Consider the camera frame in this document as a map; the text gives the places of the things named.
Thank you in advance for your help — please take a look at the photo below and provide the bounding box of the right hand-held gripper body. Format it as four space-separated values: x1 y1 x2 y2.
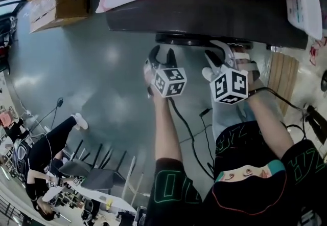
201 62 249 106

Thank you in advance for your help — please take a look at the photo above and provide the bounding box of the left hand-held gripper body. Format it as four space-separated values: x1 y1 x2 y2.
144 58 188 99

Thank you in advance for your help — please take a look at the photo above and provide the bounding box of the person's left forearm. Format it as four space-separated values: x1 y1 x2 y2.
152 93 183 163

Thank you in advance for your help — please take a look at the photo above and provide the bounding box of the person's right forearm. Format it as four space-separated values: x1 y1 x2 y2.
245 89 295 160

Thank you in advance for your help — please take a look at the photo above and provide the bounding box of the person's white sandal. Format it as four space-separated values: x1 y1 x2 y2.
229 42 261 85

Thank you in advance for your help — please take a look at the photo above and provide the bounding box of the wooden slat panel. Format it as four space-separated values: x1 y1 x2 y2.
267 52 300 116

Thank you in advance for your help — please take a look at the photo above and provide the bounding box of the red printed plastic bag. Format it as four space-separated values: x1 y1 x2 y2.
308 36 327 67

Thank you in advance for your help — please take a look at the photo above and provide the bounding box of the white plastic box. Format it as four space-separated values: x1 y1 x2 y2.
285 0 323 40

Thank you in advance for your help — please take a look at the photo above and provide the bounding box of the person's black printed t-shirt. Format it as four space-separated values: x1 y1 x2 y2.
146 120 327 226

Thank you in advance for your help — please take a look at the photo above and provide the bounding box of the gray chair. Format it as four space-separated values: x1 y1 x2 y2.
80 149 128 191
60 139 92 177

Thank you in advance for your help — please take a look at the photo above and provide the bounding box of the white table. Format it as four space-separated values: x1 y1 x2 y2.
74 181 137 213

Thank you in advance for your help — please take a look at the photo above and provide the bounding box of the black cable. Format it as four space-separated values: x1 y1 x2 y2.
168 97 216 180
199 108 214 169
247 86 309 141

